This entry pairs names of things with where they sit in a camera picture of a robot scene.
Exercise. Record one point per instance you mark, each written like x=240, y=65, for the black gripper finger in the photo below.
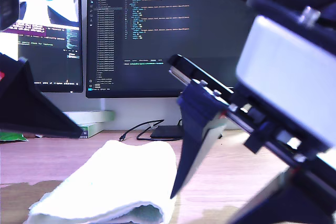
x=29, y=108
x=302, y=203
x=194, y=119

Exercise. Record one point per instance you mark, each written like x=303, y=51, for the pastel striped fluffy tea towel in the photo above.
x=110, y=176

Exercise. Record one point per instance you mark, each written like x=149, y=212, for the green plastic bag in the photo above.
x=11, y=137

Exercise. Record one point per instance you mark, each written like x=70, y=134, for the black monitor with terminal window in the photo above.
x=52, y=58

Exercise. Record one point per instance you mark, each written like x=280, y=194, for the long white box green stripe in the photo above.
x=89, y=116

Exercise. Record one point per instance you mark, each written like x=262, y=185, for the green and white carton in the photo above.
x=90, y=129

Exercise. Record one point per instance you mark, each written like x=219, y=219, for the black Huawei monitor with stand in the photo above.
x=157, y=37

